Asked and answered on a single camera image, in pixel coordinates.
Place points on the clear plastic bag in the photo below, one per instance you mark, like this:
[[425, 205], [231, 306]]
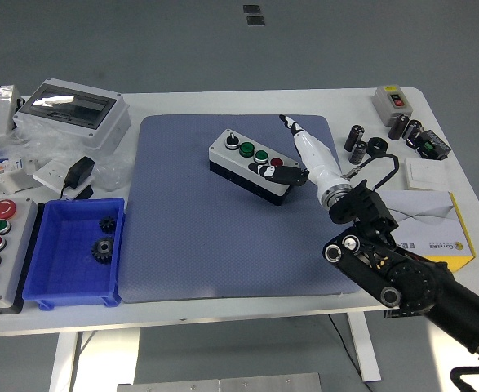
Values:
[[47, 145]]

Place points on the white wall switch plate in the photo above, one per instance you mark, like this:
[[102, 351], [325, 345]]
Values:
[[427, 175]]

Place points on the white box in wrap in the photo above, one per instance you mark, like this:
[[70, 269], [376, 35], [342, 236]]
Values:
[[4, 114]]

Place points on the grey-blue mat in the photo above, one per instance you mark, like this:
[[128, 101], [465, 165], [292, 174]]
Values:
[[182, 245]]

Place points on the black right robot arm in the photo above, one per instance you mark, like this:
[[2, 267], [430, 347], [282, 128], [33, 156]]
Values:
[[410, 277]]

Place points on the black cylindrical capacitor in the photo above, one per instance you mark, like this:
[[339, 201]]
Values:
[[358, 153], [354, 139], [412, 130], [398, 127]]

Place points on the black module green terminal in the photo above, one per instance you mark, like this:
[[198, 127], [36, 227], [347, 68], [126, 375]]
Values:
[[433, 146]]

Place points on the large black gear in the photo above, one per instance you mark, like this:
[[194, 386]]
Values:
[[103, 250]]

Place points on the dark floor plate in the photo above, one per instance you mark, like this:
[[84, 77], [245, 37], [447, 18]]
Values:
[[255, 20], [251, 9]]

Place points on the yellow white cardboard box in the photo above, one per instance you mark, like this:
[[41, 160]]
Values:
[[427, 212]]

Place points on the black hex nut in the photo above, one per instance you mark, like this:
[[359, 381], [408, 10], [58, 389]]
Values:
[[371, 149]]

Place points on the grey metal plate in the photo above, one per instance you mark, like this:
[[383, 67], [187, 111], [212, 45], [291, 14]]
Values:
[[223, 384]]

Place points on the white circuit breaker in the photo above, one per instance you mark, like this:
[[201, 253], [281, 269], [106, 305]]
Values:
[[14, 179]]

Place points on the black power adapter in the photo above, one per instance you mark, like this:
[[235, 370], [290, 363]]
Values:
[[80, 169]]

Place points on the grey four-button control box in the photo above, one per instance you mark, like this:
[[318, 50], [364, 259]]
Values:
[[239, 167]]

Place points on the grey two-button switch box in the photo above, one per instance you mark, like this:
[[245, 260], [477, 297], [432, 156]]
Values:
[[384, 102]]

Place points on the small black gear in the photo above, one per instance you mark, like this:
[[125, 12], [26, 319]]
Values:
[[107, 224]]

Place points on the blue plastic bin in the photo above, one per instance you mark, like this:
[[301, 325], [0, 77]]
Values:
[[72, 281]]

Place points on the white wall socket plate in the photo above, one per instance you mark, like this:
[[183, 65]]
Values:
[[49, 173]]

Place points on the grey five-button control box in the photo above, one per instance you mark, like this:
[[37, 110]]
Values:
[[14, 261]]

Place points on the grey distribution box clear lid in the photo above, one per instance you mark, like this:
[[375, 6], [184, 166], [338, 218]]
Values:
[[100, 134]]

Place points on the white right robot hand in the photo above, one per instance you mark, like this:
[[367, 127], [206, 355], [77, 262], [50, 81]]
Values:
[[316, 159]]

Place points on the white table leg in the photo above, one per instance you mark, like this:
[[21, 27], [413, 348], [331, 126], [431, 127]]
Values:
[[61, 363], [365, 351]]

